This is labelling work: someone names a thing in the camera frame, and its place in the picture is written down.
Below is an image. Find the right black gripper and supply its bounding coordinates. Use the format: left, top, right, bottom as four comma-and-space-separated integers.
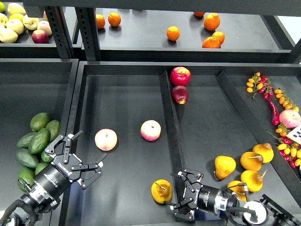
164, 168, 222, 221

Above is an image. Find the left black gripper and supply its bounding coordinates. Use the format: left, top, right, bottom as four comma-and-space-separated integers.
33, 130, 107, 200

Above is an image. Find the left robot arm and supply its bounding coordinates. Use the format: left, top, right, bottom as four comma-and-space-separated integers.
0, 131, 106, 226

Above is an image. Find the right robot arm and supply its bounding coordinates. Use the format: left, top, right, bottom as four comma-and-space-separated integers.
164, 169, 301, 226

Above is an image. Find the green avocado left pile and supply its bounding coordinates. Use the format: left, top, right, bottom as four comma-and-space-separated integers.
16, 132, 37, 148

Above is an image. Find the pale yellow pear bottom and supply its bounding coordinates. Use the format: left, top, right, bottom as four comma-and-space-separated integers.
0, 28, 18, 43

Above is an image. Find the pink apple left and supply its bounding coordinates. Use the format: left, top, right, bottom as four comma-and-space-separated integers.
95, 129, 118, 151

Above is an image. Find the pink apple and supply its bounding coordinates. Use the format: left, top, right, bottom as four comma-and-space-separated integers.
95, 129, 118, 151
140, 120, 161, 141

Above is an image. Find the pink apple centre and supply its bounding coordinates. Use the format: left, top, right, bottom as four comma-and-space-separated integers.
140, 120, 161, 141

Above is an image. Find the black left tray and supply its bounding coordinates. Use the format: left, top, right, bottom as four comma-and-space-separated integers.
0, 58, 78, 212

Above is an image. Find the black tray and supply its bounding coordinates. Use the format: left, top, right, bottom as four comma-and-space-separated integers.
0, 58, 78, 212
63, 62, 301, 226

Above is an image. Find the black middle tray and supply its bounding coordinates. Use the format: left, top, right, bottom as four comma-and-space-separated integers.
63, 62, 301, 226

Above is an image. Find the dark red apple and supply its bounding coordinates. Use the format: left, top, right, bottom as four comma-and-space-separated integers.
171, 85, 189, 105

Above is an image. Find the lower cherry tomato bunch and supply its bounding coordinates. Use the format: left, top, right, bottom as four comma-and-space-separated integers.
268, 123, 301, 169

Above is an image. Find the cherry tomato bunch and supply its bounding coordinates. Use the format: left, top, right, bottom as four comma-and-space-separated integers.
268, 123, 301, 169
246, 72, 274, 99

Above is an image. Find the red chili pepper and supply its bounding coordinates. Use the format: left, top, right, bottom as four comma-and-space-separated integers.
266, 98, 280, 126

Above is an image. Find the bright red apple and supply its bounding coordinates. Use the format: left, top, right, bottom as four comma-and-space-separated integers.
170, 66, 191, 86

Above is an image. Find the checkered marker card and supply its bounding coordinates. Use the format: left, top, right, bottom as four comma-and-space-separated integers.
286, 125, 301, 144

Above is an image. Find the black upper left shelf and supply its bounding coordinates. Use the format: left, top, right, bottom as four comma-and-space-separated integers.
0, 7, 82, 59

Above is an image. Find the pink peach right tray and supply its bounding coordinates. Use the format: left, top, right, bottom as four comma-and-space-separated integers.
279, 109, 301, 129

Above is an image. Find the upper cherry tomato bunch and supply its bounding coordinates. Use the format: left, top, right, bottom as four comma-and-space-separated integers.
246, 72, 274, 99

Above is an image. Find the red apple upper shelf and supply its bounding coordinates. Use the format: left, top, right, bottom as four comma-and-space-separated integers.
32, 29, 49, 44

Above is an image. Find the pale peach upper shelf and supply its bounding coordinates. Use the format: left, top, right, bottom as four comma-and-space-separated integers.
37, 20, 52, 36

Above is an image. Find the pale yellow apple with stem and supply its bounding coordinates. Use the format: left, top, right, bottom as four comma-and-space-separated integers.
23, 15, 40, 31

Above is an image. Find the orange far left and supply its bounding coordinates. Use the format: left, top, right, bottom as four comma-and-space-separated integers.
95, 14, 105, 29

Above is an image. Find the pale yellow apple middle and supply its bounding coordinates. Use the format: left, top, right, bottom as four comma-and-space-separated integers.
5, 19, 24, 35

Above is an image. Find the black perforated upright post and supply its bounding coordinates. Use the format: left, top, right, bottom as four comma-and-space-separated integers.
45, 6, 73, 59

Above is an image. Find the orange cherry tomato string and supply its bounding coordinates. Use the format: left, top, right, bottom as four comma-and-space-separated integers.
274, 88, 300, 113

